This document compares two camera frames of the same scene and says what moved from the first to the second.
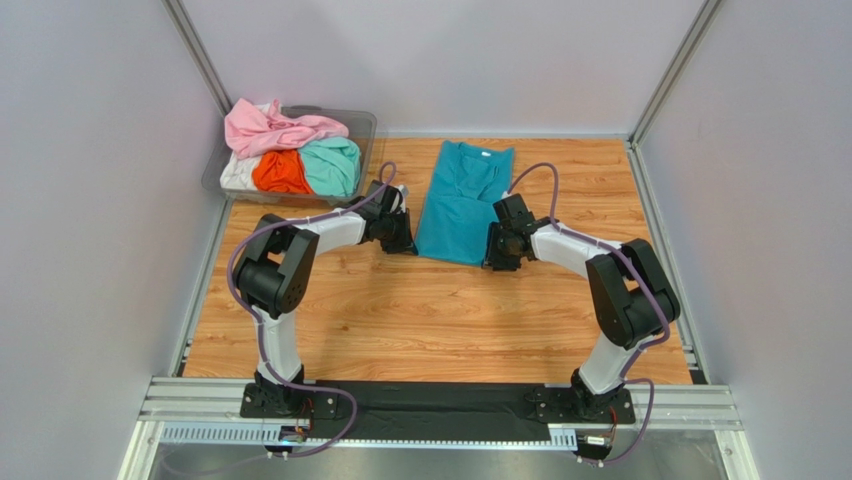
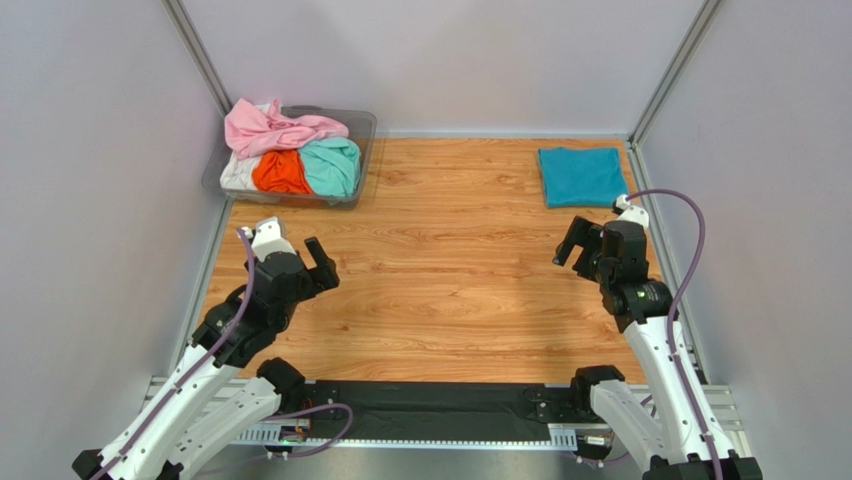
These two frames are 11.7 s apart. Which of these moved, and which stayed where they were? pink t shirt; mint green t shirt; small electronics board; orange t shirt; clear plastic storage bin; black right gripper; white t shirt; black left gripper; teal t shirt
Moved: black left gripper; teal t shirt; black right gripper
Stayed: clear plastic storage bin; small electronics board; white t shirt; pink t shirt; orange t shirt; mint green t shirt
